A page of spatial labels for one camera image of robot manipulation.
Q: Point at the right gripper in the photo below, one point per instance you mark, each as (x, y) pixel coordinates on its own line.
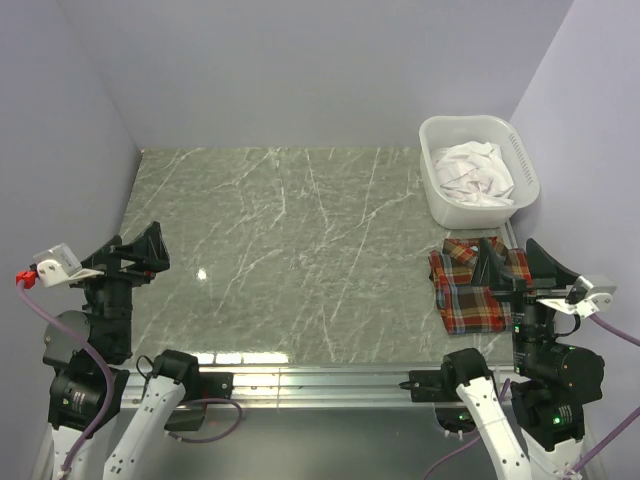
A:
(489, 267)

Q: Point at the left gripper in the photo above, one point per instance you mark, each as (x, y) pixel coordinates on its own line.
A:
(150, 254)

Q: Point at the white long sleeve shirt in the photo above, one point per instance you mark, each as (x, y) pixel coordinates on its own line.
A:
(474, 174)

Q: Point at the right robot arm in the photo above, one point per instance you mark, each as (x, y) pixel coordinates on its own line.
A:
(555, 380)

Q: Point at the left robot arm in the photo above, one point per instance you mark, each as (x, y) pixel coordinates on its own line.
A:
(87, 349)

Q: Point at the folded plaid shirt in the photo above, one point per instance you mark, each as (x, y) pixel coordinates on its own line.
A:
(464, 308)

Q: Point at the white plastic basin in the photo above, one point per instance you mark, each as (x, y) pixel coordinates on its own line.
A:
(447, 131)

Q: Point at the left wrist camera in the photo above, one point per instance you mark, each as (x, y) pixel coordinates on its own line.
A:
(55, 266)

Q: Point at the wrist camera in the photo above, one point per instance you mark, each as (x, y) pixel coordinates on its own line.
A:
(586, 297)
(55, 266)

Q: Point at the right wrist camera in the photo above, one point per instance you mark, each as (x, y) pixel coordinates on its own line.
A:
(586, 297)

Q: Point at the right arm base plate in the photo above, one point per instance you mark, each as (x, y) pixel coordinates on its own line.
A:
(424, 386)

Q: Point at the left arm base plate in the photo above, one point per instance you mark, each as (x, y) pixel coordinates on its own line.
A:
(216, 385)

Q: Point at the aluminium mounting rail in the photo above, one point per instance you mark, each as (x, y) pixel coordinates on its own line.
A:
(282, 386)

